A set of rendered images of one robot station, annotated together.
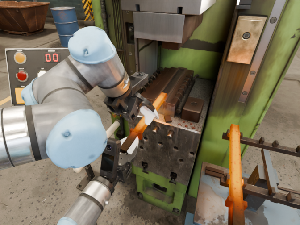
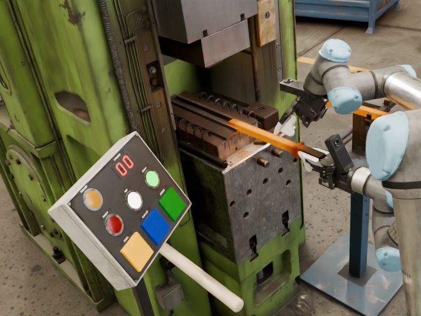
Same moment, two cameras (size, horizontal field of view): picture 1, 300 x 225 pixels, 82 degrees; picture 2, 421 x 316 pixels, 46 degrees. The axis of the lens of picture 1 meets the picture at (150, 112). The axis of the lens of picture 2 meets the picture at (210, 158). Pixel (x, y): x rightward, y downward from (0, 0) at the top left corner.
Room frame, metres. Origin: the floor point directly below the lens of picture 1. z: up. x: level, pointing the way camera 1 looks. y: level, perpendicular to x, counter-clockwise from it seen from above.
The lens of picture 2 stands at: (0.04, 1.34, 1.89)
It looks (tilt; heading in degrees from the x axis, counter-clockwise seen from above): 33 degrees down; 300
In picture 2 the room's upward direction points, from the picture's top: 9 degrees counter-clockwise
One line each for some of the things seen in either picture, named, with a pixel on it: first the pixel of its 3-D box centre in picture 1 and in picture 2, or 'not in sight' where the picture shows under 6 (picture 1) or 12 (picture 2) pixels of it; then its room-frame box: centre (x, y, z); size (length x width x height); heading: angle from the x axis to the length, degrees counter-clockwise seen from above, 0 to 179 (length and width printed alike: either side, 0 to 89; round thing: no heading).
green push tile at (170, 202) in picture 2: not in sight; (171, 204); (0.73, 0.42, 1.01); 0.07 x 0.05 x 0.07; 92
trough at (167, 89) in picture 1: (173, 82); (203, 111); (0.89, -0.13, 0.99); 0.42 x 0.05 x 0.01; 157
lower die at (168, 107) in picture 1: (168, 86); (200, 122); (0.90, -0.11, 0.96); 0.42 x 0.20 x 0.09; 157
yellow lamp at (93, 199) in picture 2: (20, 57); (93, 199); (0.81, 0.62, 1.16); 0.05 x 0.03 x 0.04; 67
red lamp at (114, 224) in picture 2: (22, 76); (114, 224); (0.77, 0.62, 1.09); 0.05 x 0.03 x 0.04; 67
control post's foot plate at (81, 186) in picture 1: (91, 179); not in sight; (0.86, 0.52, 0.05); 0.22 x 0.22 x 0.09; 67
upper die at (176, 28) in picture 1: (173, 18); (185, 32); (0.90, -0.11, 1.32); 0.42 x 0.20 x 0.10; 157
